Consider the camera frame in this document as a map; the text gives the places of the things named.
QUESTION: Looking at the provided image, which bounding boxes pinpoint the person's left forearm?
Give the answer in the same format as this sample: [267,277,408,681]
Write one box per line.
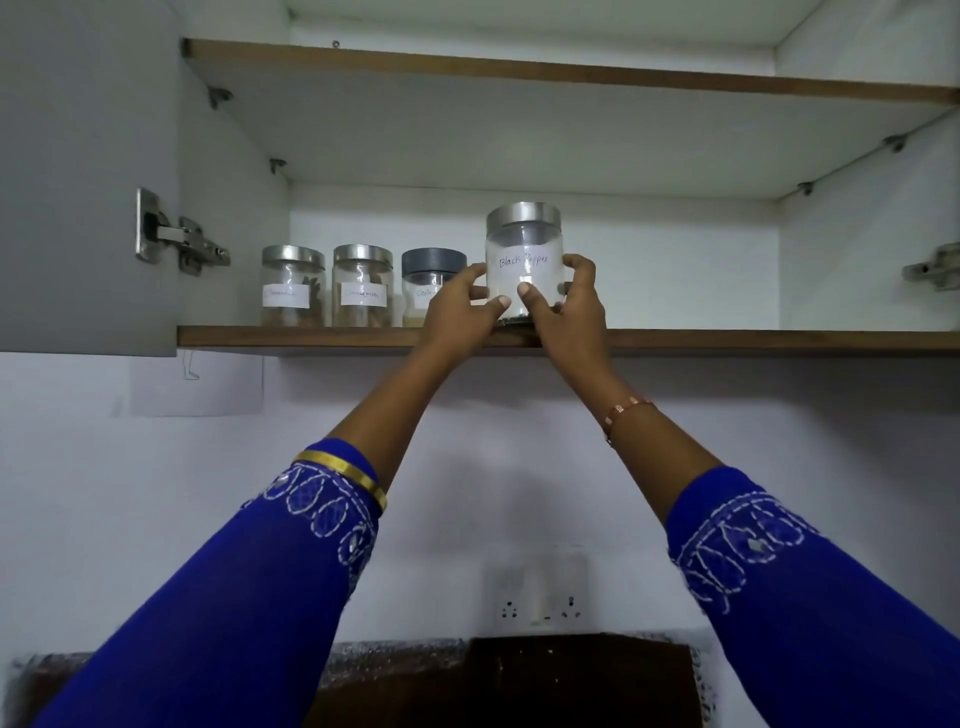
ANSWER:
[329,341,470,493]

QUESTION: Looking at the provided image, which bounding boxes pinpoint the coriander powder jar grey lid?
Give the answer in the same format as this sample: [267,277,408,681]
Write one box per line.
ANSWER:
[400,247,469,329]

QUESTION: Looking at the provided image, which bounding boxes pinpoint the brown wooden cabinet door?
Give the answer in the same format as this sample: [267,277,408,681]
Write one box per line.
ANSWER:
[0,0,181,358]

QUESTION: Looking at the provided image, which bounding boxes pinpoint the person's left hand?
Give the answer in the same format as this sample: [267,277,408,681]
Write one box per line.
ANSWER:
[416,262,513,369]

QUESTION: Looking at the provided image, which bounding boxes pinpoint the person's right hand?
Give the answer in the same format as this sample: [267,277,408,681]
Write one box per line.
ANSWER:
[517,253,637,423]

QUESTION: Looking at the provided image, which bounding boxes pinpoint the white shelf with wooden edge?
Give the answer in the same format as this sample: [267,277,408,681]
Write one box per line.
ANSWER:
[179,37,960,200]

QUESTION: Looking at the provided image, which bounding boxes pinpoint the pink beaded bracelet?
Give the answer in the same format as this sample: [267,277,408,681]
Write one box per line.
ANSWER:
[603,397,655,444]

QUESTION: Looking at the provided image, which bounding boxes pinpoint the person's right forearm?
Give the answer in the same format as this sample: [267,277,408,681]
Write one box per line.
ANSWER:
[599,397,725,526]

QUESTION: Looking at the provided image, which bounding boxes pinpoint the brown wooden wall cabinet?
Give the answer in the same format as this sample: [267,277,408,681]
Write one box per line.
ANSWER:
[0,0,960,360]

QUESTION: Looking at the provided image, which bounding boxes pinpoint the white wall socket plate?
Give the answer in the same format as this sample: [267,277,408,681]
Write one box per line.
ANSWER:
[485,553,592,630]

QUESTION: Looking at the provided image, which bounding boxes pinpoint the gold bangle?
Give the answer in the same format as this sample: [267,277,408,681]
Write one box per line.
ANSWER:
[292,449,389,515]

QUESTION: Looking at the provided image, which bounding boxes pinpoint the metal cabinet door hinge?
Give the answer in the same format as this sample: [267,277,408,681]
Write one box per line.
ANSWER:
[134,187,232,277]
[902,241,960,292]

